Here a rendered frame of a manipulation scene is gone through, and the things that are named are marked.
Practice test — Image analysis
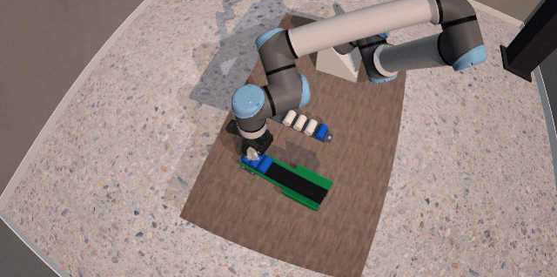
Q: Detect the blue cylinder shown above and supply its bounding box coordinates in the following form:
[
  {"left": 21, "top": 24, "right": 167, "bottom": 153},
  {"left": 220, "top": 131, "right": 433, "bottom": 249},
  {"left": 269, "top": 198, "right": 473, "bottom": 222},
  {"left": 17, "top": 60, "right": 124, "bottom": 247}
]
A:
[
  {"left": 257, "top": 156, "right": 273, "bottom": 174},
  {"left": 314, "top": 124, "right": 328, "bottom": 140},
  {"left": 241, "top": 155, "right": 250, "bottom": 165},
  {"left": 249, "top": 155, "right": 265, "bottom": 169}
]

